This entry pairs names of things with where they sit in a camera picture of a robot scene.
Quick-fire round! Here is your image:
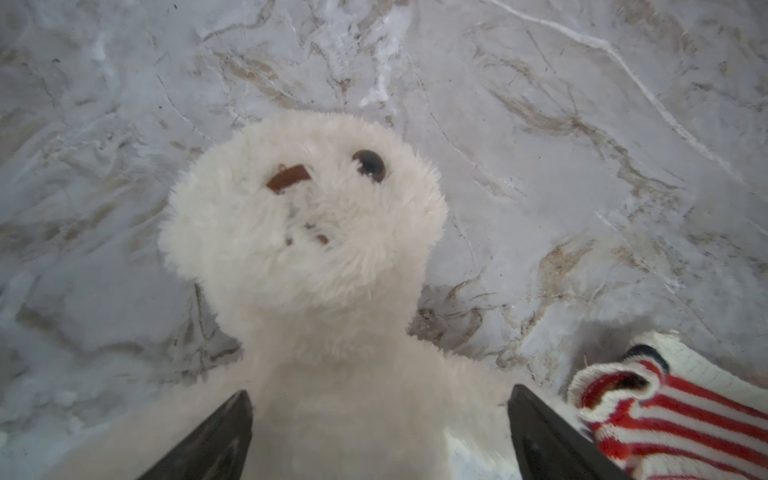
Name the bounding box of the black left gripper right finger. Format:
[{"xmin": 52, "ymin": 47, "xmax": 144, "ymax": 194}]
[{"xmin": 507, "ymin": 384, "xmax": 630, "ymax": 480}]

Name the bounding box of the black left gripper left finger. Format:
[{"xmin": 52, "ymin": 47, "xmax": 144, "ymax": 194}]
[{"xmin": 139, "ymin": 390, "xmax": 253, "ymax": 480}]

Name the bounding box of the red white striped knit sweater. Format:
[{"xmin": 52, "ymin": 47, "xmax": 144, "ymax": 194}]
[{"xmin": 567, "ymin": 332, "xmax": 767, "ymax": 479}]

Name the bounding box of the white plush teddy bear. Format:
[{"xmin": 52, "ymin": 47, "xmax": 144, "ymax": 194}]
[{"xmin": 48, "ymin": 111, "xmax": 531, "ymax": 479}]

